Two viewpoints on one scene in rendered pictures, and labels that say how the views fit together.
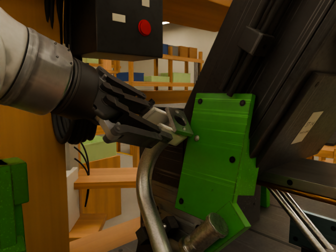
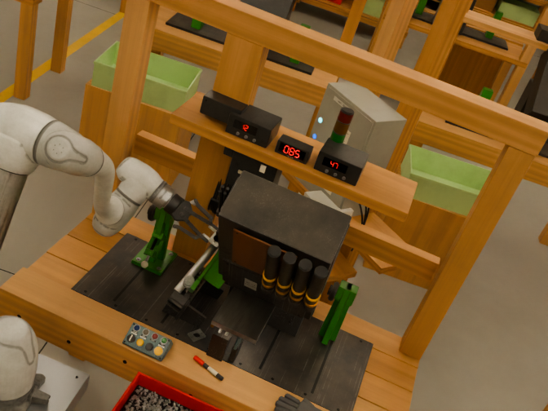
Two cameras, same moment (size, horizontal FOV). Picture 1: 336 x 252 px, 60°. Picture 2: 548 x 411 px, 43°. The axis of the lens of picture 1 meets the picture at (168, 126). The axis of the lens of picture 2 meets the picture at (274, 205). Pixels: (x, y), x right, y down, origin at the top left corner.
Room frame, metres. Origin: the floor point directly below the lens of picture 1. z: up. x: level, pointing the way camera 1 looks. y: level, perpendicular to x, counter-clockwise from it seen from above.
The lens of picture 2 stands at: (-0.62, -1.65, 2.68)
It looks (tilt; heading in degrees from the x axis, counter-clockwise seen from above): 32 degrees down; 51
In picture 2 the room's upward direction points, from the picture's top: 19 degrees clockwise
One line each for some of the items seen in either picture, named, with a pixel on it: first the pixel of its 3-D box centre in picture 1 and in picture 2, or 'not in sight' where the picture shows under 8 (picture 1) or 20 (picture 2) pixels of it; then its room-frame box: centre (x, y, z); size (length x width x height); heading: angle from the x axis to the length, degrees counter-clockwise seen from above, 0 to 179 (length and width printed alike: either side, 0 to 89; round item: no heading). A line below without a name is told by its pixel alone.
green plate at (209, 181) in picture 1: (223, 152); (221, 264); (0.49, -0.10, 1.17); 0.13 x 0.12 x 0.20; 132
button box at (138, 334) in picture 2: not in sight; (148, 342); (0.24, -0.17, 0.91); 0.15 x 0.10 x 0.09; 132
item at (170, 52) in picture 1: (163, 95); not in sight; (6.61, 0.11, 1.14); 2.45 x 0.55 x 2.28; 140
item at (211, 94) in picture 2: not in sight; (223, 108); (0.56, 0.25, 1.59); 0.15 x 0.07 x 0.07; 132
